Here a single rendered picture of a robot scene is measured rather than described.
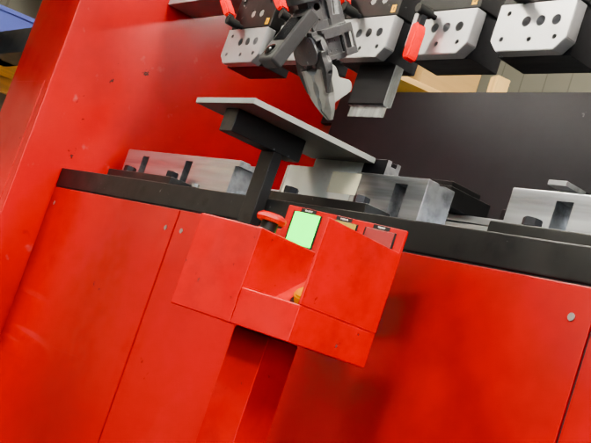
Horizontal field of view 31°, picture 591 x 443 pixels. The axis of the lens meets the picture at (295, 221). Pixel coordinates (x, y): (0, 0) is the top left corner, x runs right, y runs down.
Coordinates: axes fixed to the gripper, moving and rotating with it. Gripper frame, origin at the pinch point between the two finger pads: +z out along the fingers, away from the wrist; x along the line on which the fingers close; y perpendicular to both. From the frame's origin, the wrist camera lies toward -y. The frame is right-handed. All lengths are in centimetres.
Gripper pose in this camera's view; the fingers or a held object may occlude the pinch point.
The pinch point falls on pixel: (324, 113)
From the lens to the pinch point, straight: 179.7
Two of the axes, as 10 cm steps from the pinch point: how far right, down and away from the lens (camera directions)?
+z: 2.5, 9.4, 2.4
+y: 8.3, -3.3, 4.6
